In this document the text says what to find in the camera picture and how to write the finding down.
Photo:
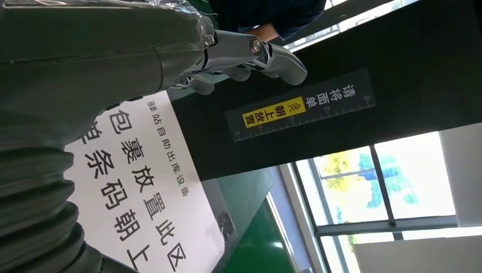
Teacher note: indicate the green conveyor belt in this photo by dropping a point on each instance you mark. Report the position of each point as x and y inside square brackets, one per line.
[260, 248]

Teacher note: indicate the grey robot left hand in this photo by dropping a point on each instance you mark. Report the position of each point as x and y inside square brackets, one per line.
[94, 45]

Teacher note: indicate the black weighing device column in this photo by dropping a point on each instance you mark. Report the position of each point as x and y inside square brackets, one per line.
[376, 45]

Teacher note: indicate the black ruler label sticker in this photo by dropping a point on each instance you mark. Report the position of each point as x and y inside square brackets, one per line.
[301, 107]

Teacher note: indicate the weighing platform with printed sign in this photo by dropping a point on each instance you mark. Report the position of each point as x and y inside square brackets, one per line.
[162, 226]

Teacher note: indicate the window with dark frame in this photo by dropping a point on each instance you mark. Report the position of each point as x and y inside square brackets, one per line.
[380, 226]

